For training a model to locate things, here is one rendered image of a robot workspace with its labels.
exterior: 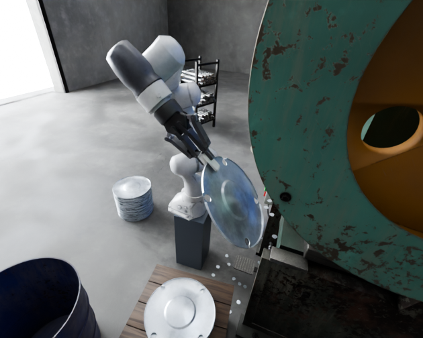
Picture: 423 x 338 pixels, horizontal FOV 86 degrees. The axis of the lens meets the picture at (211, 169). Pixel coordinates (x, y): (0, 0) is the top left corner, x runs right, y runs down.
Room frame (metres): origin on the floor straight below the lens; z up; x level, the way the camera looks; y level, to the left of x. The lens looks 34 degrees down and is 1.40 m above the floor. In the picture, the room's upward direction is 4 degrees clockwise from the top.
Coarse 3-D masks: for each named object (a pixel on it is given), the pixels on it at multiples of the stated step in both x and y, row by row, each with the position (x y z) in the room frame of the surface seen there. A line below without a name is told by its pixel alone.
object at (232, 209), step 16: (208, 176) 0.52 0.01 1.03; (224, 176) 0.57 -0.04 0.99; (240, 176) 0.63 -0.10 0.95; (208, 192) 0.47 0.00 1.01; (224, 192) 0.50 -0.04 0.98; (240, 192) 0.56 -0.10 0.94; (256, 192) 0.63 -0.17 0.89; (208, 208) 0.42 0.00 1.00; (224, 208) 0.46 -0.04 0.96; (240, 208) 0.50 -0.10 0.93; (256, 208) 0.57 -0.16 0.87; (224, 224) 0.42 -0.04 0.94; (240, 224) 0.46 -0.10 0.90; (256, 224) 0.51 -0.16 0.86; (240, 240) 0.41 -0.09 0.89; (256, 240) 0.45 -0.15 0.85
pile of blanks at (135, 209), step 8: (120, 200) 1.26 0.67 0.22; (128, 200) 1.25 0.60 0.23; (136, 200) 1.27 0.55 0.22; (144, 200) 1.31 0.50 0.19; (152, 200) 1.42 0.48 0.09; (120, 208) 1.27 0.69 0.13; (128, 208) 1.26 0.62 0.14; (136, 208) 1.27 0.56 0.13; (144, 208) 1.30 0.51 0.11; (152, 208) 1.39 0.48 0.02; (120, 216) 1.28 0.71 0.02; (128, 216) 1.26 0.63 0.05; (136, 216) 1.26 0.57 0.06; (144, 216) 1.30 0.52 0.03
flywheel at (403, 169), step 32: (416, 0) 0.40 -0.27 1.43; (416, 32) 0.40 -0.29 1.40; (384, 64) 0.40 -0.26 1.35; (416, 64) 0.39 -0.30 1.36; (384, 96) 0.40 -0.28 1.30; (416, 96) 0.38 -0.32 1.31; (352, 128) 0.40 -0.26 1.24; (352, 160) 0.40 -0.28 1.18; (384, 160) 0.38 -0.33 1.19; (416, 160) 0.37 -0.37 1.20; (384, 192) 0.37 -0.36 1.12; (416, 192) 0.36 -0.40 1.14; (416, 224) 0.35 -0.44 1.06
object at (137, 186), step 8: (128, 176) 1.52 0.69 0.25; (136, 176) 1.53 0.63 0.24; (120, 184) 1.41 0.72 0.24; (128, 184) 1.41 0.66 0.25; (136, 184) 1.42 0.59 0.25; (144, 184) 1.43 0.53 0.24; (120, 192) 1.31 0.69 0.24; (128, 192) 1.32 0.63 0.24; (136, 192) 1.33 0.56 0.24; (144, 192) 1.33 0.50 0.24
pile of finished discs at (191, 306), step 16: (160, 288) 0.54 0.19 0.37; (176, 288) 0.54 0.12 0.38; (192, 288) 0.54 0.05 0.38; (160, 304) 0.47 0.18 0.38; (176, 304) 0.47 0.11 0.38; (192, 304) 0.47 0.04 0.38; (208, 304) 0.48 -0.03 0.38; (144, 320) 0.40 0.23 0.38; (160, 320) 0.41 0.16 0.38; (176, 320) 0.41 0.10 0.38; (192, 320) 0.41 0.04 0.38; (208, 320) 0.42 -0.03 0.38; (160, 336) 0.35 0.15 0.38; (176, 336) 0.36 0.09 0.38; (192, 336) 0.36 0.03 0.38; (208, 336) 0.37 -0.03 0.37
